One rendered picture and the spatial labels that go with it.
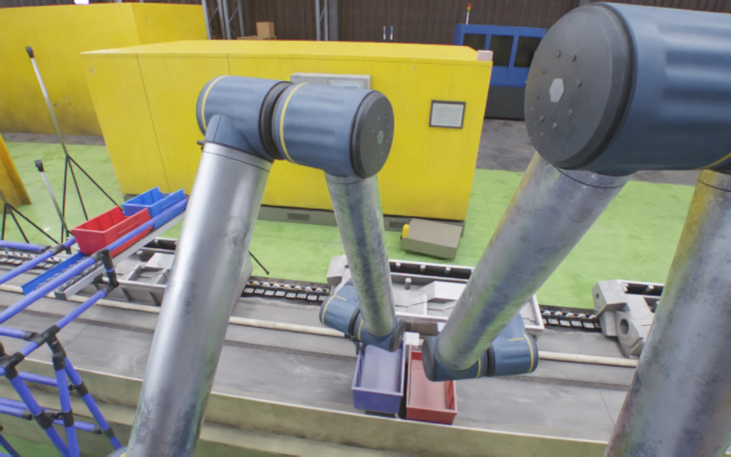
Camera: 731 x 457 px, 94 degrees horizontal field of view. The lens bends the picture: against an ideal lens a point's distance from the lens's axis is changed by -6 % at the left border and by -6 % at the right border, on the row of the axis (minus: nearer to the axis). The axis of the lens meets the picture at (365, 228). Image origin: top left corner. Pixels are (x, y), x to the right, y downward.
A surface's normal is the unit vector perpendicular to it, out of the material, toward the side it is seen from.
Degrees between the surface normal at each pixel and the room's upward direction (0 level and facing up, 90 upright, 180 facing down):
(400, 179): 90
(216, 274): 75
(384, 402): 92
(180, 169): 90
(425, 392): 0
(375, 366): 0
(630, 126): 101
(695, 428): 82
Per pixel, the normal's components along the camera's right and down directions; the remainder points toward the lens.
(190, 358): 0.50, 0.15
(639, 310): 0.00, -0.77
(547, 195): -0.76, 0.48
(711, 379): -0.59, 0.28
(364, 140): 0.82, 0.29
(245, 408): -0.11, 0.54
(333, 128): -0.43, 0.11
